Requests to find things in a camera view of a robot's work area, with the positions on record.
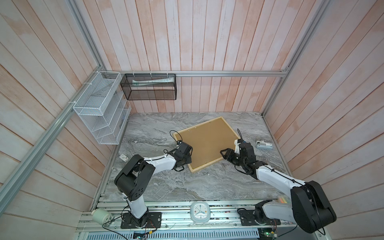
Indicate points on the black wire mesh basket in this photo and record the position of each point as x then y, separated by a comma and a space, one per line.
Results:
148, 93

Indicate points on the small white grey device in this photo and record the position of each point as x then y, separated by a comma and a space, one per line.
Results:
264, 146

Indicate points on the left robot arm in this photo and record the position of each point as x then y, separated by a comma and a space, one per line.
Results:
135, 176

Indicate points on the white wire mesh shelf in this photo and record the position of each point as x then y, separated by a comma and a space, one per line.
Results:
103, 108

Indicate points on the light wooden picture frame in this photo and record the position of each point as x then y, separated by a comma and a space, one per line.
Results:
207, 166

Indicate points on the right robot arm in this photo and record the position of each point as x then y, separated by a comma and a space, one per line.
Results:
308, 205

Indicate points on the white desk clock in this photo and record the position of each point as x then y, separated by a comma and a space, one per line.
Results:
200, 212

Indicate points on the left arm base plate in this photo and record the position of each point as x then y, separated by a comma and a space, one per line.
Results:
148, 220

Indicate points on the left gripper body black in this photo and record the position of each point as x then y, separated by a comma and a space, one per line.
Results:
186, 159

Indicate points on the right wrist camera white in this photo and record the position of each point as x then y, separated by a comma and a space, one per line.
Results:
237, 145

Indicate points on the small white square tag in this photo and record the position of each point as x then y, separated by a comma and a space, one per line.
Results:
123, 157

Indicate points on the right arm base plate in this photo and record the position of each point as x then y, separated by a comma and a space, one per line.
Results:
255, 218

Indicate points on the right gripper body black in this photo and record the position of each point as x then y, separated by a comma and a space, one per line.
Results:
237, 160

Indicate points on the white tape roll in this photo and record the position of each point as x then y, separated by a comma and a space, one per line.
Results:
102, 217

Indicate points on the paper in black basket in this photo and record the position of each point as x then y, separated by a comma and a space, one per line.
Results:
165, 82

